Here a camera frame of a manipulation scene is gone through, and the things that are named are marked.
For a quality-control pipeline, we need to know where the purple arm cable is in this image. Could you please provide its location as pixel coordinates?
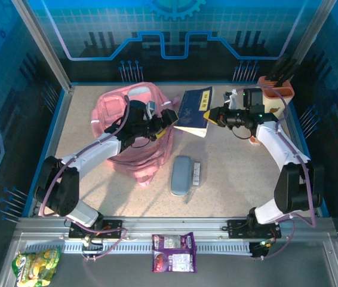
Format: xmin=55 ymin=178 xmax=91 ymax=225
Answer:
xmin=39 ymin=95 xmax=131 ymax=262
xmin=236 ymin=84 xmax=318 ymax=261

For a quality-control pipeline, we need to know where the small black controller board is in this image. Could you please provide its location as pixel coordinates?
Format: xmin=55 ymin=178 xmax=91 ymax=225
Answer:
xmin=249 ymin=237 xmax=277 ymax=259
xmin=81 ymin=236 xmax=104 ymax=262

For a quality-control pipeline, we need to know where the aluminium frame beam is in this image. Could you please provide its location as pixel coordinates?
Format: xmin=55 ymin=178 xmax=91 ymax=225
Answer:
xmin=13 ymin=216 xmax=337 ymax=240

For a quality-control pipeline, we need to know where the pink student backpack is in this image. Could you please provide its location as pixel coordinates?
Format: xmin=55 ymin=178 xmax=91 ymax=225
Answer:
xmin=90 ymin=82 xmax=182 ymax=188

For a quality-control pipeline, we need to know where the small white box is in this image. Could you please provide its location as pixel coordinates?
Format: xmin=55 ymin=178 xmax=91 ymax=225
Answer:
xmin=192 ymin=162 xmax=202 ymax=186

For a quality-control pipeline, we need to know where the green snack bag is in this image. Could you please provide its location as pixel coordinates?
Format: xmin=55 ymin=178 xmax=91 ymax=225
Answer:
xmin=11 ymin=245 xmax=62 ymax=287

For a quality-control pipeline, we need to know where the cream knife block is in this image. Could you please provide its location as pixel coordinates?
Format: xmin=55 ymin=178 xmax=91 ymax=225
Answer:
xmin=257 ymin=75 xmax=295 ymax=114

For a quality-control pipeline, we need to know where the purple snack packet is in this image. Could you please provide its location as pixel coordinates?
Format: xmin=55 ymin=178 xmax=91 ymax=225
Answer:
xmin=152 ymin=232 xmax=196 ymax=252
xmin=152 ymin=248 xmax=198 ymax=274

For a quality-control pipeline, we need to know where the aluminium table side rail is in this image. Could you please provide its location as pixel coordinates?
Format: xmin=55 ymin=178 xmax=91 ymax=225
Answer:
xmin=285 ymin=103 xmax=330 ymax=218
xmin=22 ymin=85 xmax=75 ymax=218

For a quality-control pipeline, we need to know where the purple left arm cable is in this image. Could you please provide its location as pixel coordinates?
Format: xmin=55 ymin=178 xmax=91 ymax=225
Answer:
xmin=39 ymin=95 xmax=131 ymax=262

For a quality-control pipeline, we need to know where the aluminium frame post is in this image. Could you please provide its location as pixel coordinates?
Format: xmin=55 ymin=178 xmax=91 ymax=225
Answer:
xmin=11 ymin=0 xmax=75 ymax=92
xmin=288 ymin=0 xmax=337 ymax=65

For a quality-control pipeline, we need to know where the slotted cable duct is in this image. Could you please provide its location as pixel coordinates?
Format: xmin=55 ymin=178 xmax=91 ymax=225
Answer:
xmin=25 ymin=240 xmax=253 ymax=255

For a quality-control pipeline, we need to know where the yellow blue cartoon book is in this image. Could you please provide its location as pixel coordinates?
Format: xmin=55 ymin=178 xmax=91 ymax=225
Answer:
xmin=173 ymin=86 xmax=214 ymax=138

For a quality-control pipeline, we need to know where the grey pencil case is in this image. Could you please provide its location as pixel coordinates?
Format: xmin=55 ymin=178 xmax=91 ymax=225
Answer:
xmin=170 ymin=154 xmax=193 ymax=197

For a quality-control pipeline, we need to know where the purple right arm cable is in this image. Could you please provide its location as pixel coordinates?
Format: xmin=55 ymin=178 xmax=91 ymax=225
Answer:
xmin=236 ymin=84 xmax=318 ymax=261

